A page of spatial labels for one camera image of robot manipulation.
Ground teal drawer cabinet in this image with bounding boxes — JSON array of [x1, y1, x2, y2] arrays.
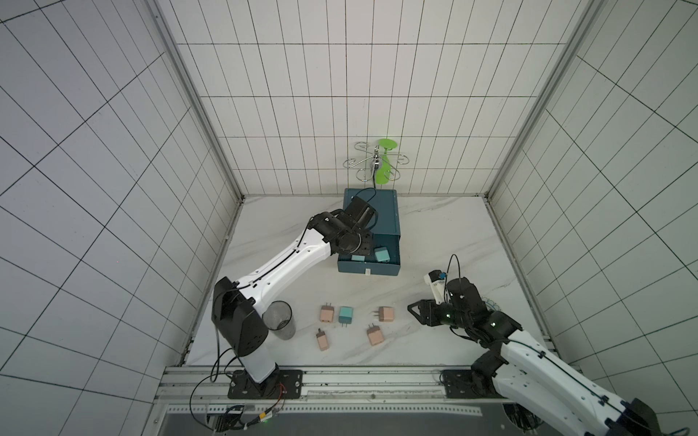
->
[[342, 187, 403, 252]]

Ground teal drawer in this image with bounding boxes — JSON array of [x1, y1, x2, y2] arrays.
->
[[337, 234, 401, 276]]

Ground pink plug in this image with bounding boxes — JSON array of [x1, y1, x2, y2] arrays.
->
[[376, 306, 396, 323], [366, 325, 385, 346], [319, 304, 334, 323], [316, 329, 329, 352]]

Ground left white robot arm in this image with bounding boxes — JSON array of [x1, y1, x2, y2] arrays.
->
[[211, 195, 378, 384]]

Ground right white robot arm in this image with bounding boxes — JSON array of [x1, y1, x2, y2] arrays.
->
[[407, 270, 662, 435]]

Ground patterned yellow plate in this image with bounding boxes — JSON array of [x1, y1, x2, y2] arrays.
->
[[482, 297, 501, 312]]

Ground green leaf ornament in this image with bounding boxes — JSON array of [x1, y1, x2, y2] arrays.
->
[[373, 138, 398, 185]]

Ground silver cup tree stand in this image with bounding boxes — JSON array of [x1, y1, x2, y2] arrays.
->
[[343, 138, 410, 188]]

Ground dark mesh cup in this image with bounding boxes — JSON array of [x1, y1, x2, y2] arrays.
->
[[262, 301, 296, 341]]

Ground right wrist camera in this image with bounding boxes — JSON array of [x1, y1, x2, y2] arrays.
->
[[424, 270, 446, 304]]

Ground metal base rail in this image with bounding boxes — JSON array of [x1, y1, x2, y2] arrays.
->
[[153, 365, 507, 418]]

